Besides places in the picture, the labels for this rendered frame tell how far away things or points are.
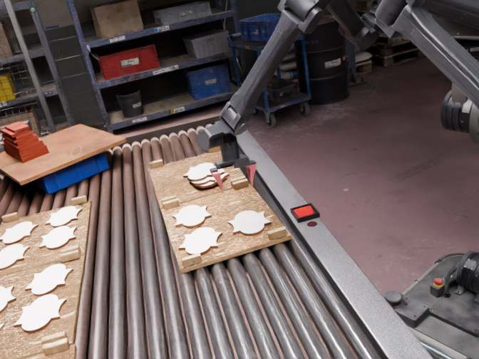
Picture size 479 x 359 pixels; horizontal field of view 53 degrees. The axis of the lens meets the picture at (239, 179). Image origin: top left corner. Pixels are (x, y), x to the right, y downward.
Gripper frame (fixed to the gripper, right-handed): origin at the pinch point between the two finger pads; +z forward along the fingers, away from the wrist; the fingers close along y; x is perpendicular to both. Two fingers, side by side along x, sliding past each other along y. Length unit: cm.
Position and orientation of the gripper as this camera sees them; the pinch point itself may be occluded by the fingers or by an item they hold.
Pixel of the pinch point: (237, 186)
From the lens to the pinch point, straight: 154.1
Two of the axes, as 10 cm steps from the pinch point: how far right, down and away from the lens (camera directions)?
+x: -2.5, -1.8, 9.5
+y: 9.5, -2.3, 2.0
